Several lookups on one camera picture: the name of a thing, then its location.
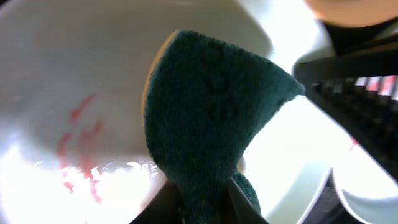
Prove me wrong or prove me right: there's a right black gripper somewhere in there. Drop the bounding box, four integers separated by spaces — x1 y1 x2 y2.
294 19 397 180

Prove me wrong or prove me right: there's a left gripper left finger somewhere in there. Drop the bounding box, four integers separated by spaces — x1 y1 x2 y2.
130 182 183 224

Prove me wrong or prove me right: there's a green scouring sponge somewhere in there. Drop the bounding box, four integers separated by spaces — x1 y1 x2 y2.
142 30 305 223

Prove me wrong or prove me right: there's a light green plate stained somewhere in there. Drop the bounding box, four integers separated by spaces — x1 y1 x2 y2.
332 138 397 224

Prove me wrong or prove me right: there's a light green plate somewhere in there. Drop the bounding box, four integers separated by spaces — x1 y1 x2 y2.
1 1 334 223

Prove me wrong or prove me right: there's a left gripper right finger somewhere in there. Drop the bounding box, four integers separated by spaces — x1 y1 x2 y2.
226 177 269 224

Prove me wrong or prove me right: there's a round black tray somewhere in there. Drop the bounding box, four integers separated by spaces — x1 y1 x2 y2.
303 175 362 224

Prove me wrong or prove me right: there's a yellow plate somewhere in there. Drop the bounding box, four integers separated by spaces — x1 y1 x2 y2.
305 0 397 27

